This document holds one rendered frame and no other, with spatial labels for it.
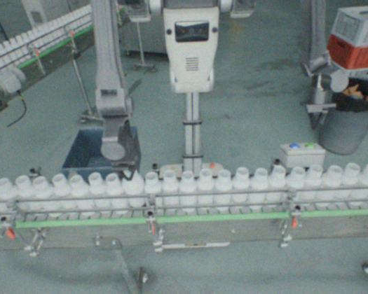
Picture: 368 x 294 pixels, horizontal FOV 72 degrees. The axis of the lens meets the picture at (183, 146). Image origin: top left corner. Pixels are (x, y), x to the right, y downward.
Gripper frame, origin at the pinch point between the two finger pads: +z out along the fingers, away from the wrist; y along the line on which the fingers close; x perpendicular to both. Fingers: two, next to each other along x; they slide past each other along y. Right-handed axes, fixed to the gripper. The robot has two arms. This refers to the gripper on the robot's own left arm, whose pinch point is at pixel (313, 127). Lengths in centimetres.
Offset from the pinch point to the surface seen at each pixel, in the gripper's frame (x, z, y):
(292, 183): -18.1, 12.8, -13.9
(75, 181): -16, 10, -85
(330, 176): -18.2, 10.8, -2.0
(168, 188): -18, 13, -54
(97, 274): 40, 111, -112
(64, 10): 563, -123, -309
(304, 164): -3.6, 13.3, -3.4
